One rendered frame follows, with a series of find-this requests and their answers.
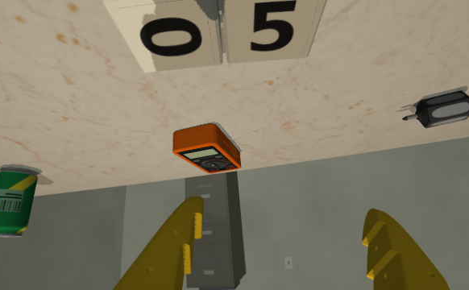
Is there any black screwdriver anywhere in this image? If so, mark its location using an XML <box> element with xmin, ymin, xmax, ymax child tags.
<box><xmin>402</xmin><ymin>91</ymin><xmax>469</xmax><ymax>128</ymax></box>

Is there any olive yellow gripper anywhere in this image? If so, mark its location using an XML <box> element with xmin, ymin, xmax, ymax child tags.
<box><xmin>113</xmin><ymin>197</ymin><xmax>450</xmax><ymax>290</ymax></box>

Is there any orange digital multimeter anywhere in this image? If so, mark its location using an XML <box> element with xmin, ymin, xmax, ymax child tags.
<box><xmin>172</xmin><ymin>123</ymin><xmax>241</xmax><ymax>173</ymax></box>

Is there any green drink can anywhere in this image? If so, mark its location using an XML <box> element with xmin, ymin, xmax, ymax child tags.
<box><xmin>0</xmin><ymin>168</ymin><xmax>38</xmax><ymax>237</ymax></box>

